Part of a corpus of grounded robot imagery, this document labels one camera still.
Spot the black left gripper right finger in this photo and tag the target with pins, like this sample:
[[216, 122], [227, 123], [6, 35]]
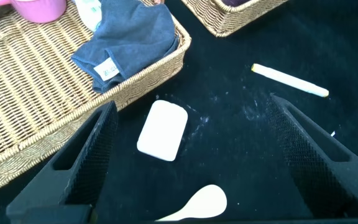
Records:
[[315, 174]]

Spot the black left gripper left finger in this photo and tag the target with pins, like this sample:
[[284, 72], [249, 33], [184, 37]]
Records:
[[73, 177]]

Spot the woven wicker basket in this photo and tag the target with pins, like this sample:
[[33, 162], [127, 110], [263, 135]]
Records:
[[26, 93], [216, 18]]

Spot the white marker pen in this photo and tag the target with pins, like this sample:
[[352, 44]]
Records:
[[287, 79]]

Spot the white soap bar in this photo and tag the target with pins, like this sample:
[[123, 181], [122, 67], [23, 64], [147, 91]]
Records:
[[163, 130]]

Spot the grey cloth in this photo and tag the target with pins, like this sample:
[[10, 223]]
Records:
[[132, 37]]

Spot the white tube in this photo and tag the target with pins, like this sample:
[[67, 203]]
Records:
[[89, 15]]

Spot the purple eggplant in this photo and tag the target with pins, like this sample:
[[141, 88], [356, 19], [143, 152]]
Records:
[[235, 2]]

